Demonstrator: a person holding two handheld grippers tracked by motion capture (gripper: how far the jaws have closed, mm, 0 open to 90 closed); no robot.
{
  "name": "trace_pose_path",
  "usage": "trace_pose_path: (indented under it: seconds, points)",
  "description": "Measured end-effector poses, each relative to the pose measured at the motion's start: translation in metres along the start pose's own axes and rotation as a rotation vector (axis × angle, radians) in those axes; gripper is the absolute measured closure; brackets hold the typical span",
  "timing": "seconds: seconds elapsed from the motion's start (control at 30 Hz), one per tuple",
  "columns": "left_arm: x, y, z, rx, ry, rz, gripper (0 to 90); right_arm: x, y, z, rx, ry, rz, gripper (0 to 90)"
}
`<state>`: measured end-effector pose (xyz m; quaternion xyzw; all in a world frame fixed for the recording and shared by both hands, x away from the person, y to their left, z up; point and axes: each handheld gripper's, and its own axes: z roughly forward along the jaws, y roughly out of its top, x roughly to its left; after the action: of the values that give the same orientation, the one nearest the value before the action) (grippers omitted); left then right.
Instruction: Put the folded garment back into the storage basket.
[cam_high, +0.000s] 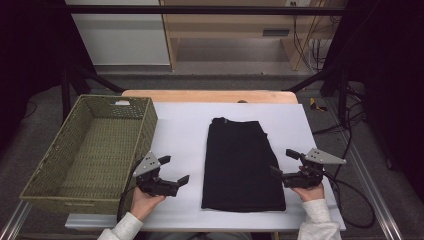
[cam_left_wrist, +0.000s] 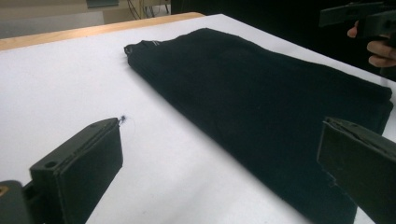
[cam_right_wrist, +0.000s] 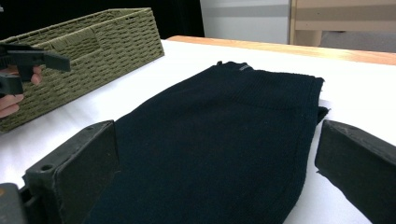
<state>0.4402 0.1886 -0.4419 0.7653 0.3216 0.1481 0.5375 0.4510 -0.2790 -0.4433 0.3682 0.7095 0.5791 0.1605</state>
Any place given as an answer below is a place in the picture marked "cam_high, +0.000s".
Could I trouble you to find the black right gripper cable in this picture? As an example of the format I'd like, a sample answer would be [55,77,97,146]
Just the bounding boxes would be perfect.
[321,170,376,230]

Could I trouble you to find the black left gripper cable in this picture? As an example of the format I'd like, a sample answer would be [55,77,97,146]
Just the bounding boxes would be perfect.
[116,158,145,223]

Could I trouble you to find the bundle of hanging cables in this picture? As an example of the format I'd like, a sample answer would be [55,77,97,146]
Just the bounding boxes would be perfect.
[291,1,338,74]

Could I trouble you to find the green woven basket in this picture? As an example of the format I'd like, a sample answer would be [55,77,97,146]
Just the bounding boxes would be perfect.
[19,94,159,215]

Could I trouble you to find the black metal stand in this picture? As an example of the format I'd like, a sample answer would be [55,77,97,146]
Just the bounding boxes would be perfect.
[285,66,351,128]
[60,64,126,122]

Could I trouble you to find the black curtain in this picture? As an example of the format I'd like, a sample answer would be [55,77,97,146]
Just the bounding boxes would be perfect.
[322,0,424,201]
[0,0,98,151]

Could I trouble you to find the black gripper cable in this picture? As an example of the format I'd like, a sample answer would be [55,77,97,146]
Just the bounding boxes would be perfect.
[116,158,145,223]
[321,170,376,230]

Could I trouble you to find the white cabinet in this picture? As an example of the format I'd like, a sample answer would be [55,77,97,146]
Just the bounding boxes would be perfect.
[64,0,171,66]

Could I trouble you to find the yellow and black tape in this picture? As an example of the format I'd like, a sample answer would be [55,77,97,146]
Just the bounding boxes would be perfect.
[309,97,328,113]

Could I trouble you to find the white table sheet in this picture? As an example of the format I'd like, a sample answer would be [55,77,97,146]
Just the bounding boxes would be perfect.
[64,102,347,233]

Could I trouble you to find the black horizontal bar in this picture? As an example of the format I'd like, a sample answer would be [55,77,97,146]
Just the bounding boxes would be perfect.
[64,4,345,16]

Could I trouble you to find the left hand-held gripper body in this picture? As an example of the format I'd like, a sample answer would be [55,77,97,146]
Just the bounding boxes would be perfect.
[132,151,180,198]

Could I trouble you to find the black garment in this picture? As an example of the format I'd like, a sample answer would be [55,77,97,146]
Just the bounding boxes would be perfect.
[200,116,287,213]

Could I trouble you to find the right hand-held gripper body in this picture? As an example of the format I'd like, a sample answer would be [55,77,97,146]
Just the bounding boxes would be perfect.
[282,147,347,190]

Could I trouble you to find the person's right hand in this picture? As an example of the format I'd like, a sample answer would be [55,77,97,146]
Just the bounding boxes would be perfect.
[291,182,326,203]

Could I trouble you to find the wooden table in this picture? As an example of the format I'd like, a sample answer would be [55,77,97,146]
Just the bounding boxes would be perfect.
[121,89,299,104]

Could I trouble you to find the person's left hand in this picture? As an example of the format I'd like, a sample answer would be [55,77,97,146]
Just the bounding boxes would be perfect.
[129,187,167,222]

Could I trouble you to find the wooden desk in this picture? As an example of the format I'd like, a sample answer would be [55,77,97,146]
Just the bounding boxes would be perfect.
[159,0,348,72]

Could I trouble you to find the black floor cables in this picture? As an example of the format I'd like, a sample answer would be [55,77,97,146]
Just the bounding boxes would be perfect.
[312,81,368,136]

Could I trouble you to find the aluminium rail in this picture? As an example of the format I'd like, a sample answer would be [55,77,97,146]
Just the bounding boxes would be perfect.
[0,199,33,240]
[324,99,405,240]

